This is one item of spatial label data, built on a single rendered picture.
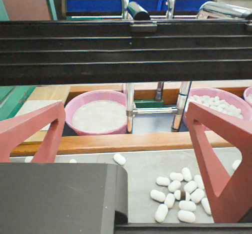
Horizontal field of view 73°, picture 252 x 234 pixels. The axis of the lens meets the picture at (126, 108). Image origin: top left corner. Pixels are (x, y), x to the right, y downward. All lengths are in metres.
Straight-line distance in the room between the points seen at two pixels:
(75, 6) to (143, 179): 0.66
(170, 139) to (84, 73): 0.38
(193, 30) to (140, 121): 0.53
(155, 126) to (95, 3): 0.54
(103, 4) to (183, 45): 0.57
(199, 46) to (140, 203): 0.35
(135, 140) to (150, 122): 0.22
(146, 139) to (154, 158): 0.06
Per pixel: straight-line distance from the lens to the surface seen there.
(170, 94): 0.82
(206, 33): 0.26
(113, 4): 0.78
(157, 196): 0.44
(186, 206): 0.45
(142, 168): 0.50
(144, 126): 0.70
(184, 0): 0.84
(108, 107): 0.72
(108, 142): 0.52
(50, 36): 0.25
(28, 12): 0.96
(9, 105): 0.70
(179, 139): 0.55
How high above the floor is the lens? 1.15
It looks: 37 degrees down
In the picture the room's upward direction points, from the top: straight up
